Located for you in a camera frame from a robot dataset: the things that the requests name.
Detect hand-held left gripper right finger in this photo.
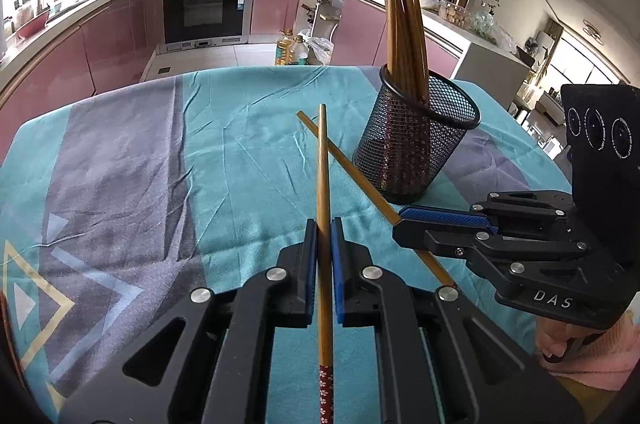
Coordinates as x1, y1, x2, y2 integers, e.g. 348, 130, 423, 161
331, 217, 586, 424

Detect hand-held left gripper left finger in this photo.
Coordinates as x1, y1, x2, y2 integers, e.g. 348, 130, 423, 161
60, 218, 319, 424

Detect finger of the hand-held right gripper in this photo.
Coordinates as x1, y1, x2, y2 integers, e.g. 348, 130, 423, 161
400, 190, 575, 235
392, 221, 589, 290

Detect floral-tipped wooden chopstick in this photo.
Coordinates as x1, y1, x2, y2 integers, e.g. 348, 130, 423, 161
296, 110, 460, 290
316, 103, 335, 424

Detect black mesh utensil holder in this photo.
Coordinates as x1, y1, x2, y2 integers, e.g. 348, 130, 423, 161
352, 64, 482, 205

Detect bundle of wooden chopsticks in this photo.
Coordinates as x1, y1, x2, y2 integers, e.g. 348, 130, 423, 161
376, 0, 436, 200

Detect person's right forearm pink sleeve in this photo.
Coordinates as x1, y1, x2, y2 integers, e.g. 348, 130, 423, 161
545, 309, 640, 391

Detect person's right hand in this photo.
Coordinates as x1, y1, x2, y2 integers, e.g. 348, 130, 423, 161
534, 318, 577, 364

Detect glass jar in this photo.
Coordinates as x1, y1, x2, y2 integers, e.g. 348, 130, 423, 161
472, 10, 501, 42

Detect cookie jar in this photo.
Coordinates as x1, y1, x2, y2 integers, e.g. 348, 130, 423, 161
439, 2, 471, 28

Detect teal and grey tablecloth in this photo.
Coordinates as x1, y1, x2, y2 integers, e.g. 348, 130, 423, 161
0, 65, 574, 424

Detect clear plastic bag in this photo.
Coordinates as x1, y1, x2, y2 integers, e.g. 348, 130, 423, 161
301, 35, 335, 66

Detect cooking oil bottle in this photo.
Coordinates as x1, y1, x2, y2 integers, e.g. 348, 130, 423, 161
290, 35, 309, 66
275, 29, 296, 66

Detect black built-in oven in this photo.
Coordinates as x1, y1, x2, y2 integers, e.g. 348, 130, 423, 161
161, 0, 251, 46

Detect pink kitchen cabinets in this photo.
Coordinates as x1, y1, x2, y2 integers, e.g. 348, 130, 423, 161
0, 0, 461, 155

